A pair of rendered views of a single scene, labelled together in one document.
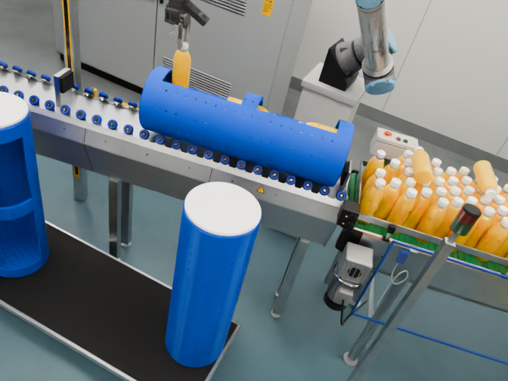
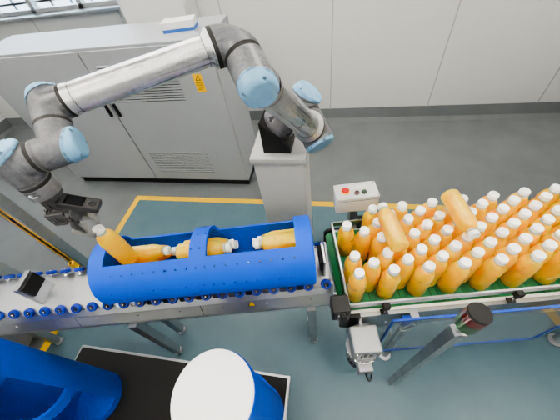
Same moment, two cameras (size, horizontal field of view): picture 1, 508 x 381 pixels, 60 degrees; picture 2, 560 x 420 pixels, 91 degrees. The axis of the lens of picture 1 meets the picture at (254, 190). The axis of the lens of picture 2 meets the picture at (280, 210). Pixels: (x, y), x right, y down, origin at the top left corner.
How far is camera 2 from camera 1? 106 cm
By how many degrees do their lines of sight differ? 11
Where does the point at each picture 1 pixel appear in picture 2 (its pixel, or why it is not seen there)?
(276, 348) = (324, 372)
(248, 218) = (241, 402)
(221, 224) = not seen: outside the picture
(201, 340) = not seen: outside the picture
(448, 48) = (362, 39)
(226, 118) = (181, 278)
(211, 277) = not seen: outside the picture
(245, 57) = (206, 129)
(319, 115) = (278, 179)
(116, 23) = (101, 143)
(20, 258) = (101, 399)
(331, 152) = (297, 267)
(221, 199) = (207, 385)
